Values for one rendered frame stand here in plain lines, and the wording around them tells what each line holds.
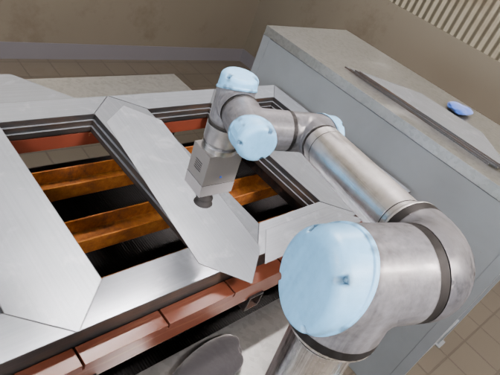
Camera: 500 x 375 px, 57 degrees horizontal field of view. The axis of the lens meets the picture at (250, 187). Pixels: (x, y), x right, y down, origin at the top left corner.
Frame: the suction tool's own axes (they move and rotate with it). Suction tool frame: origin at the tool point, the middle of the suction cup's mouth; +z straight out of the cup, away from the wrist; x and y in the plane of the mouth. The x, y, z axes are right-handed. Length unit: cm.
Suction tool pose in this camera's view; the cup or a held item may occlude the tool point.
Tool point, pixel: (202, 202)
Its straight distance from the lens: 105.0
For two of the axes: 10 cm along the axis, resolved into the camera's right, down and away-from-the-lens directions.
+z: -2.8, 7.7, 5.7
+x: 5.6, 6.1, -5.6
